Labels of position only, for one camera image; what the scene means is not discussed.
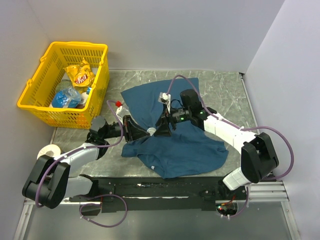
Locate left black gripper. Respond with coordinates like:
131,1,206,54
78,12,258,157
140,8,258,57
102,115,150,143

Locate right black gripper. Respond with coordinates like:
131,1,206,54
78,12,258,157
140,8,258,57
153,103,192,138

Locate blue t-shirt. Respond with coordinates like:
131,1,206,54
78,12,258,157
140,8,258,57
121,78,229,179

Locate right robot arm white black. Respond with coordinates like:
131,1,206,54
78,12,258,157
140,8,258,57
153,89,279,200

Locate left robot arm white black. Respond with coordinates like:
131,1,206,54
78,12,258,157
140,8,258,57
22,115,156,209

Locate small white bottle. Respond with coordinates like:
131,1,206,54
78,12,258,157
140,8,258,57
79,87,92,105

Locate blue plastic bag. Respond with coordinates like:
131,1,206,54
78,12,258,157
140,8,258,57
51,87,82,109

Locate yellow snack bag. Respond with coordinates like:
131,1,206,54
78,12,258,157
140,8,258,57
64,57,96,88

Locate toilet paper roll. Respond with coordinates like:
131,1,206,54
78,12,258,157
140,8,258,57
36,144,63,160

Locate yellow plastic basket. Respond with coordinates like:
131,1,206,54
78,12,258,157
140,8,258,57
17,41,110,129

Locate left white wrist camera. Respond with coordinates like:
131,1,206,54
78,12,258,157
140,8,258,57
115,101,130,122

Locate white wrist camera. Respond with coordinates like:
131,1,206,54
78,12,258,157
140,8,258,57
158,92,171,114
115,101,130,122

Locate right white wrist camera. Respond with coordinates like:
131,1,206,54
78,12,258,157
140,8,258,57
158,92,171,114

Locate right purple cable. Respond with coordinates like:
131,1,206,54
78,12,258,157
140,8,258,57
166,75,295,221

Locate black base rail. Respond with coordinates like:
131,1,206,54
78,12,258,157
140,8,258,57
69,176,247,213

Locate aluminium frame rail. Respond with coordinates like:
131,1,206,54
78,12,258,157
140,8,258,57
14,182,300,240

